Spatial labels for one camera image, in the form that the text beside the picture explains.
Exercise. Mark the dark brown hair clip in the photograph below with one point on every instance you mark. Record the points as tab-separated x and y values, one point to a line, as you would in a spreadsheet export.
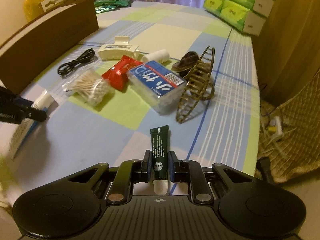
186	63

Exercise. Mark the white small roll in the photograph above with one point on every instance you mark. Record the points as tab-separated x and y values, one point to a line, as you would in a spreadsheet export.
159	56

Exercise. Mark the quilted brown chair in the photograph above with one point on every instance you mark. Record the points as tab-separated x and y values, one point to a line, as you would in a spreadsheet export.
289	136

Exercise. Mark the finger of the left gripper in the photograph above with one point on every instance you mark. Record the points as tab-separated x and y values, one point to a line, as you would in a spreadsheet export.
34	114

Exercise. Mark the bag of cotton swabs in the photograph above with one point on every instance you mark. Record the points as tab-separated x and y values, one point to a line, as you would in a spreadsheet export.
91	86

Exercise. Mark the brown open storage box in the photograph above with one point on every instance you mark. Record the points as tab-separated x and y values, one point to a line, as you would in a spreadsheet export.
39	43

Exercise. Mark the bronze large hair claw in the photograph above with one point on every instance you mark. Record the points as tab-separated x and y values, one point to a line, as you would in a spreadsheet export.
199	86

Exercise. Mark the yellow plastic bag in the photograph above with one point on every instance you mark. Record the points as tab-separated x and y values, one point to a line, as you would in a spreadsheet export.
32	9

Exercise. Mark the green wet wipes packets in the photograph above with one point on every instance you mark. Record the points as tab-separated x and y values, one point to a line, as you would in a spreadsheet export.
111	5

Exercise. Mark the green tissue pack stack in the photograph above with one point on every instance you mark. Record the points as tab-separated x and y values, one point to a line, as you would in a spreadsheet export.
247	16

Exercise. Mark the dark green small tube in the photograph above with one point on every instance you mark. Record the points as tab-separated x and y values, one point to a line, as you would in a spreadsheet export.
159	148

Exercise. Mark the white blue toothpaste tube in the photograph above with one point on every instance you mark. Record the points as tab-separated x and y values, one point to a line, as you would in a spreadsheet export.
43	102

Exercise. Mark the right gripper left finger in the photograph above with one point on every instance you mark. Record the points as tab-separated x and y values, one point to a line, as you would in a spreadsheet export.
144	171

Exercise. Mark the clear box blue label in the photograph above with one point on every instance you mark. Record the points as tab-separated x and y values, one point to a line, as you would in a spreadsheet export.
156	85

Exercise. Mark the red snack packet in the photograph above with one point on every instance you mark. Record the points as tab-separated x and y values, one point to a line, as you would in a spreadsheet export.
117	75

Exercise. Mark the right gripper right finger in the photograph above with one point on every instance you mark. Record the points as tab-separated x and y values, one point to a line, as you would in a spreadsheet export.
177	169

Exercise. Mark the white hair claw clip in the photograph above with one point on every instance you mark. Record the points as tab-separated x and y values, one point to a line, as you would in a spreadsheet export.
120	47

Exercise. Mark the checkered tablecloth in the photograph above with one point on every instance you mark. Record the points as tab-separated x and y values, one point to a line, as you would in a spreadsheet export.
76	135

